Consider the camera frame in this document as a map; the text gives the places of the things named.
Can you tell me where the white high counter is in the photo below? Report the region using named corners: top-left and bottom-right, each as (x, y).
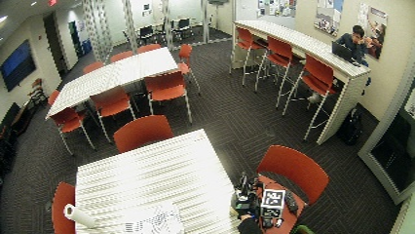
top-left (230, 19), bottom-right (372, 146)

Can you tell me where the white rectangular table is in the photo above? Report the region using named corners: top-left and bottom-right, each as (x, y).
top-left (74, 128), bottom-right (241, 234)

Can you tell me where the notice board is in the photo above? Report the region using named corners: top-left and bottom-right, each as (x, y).
top-left (255, 0), bottom-right (298, 19)

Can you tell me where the frosted glass partition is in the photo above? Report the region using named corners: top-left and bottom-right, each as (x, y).
top-left (80, 0), bottom-right (114, 63)

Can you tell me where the long black device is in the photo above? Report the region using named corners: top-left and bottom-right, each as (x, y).
top-left (285, 191), bottom-right (300, 215)

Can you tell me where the white long table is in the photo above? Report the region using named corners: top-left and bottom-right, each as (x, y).
top-left (44, 47), bottom-right (181, 120)

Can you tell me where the blue wall screen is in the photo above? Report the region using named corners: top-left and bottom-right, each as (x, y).
top-left (0, 39), bottom-right (38, 93)

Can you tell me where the black backpack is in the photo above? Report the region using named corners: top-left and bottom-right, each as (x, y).
top-left (336, 102), bottom-right (366, 146)

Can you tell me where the red bar stool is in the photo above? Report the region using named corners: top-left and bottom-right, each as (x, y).
top-left (282, 54), bottom-right (338, 142)
top-left (230, 26), bottom-right (266, 87)
top-left (253, 35), bottom-right (300, 109)

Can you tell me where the white paper towel roll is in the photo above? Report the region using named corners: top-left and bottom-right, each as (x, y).
top-left (62, 203), bottom-right (98, 229)

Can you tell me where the wooden rack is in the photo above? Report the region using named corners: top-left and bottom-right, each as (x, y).
top-left (25, 77), bottom-right (48, 105)

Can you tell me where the white marker cube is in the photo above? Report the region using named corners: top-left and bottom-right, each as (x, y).
top-left (259, 188), bottom-right (286, 219)

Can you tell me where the white framed glass panel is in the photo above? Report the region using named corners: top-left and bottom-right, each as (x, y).
top-left (356, 42), bottom-right (415, 207)

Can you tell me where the green object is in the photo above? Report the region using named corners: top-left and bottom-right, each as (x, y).
top-left (294, 224), bottom-right (315, 234)

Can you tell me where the black laptop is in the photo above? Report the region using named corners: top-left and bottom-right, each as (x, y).
top-left (331, 40), bottom-right (360, 67)

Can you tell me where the black office chair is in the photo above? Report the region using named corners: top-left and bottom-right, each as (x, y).
top-left (174, 18), bottom-right (194, 37)
top-left (137, 24), bottom-right (157, 45)

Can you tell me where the wall poster with red picture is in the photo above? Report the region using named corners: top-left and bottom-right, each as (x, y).
top-left (356, 3), bottom-right (390, 60)

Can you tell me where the dark low cabinet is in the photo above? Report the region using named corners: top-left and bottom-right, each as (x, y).
top-left (0, 102), bottom-right (28, 178)

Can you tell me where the red chair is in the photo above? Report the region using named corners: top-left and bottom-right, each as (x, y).
top-left (177, 43), bottom-right (202, 97)
top-left (254, 144), bottom-right (331, 234)
top-left (142, 70), bottom-right (194, 125)
top-left (109, 50), bottom-right (134, 63)
top-left (89, 87), bottom-right (137, 143)
top-left (112, 114), bottom-right (175, 154)
top-left (136, 43), bottom-right (162, 55)
top-left (81, 60), bottom-right (106, 75)
top-left (46, 89), bottom-right (62, 107)
top-left (49, 106), bottom-right (97, 156)
top-left (50, 181), bottom-right (78, 234)

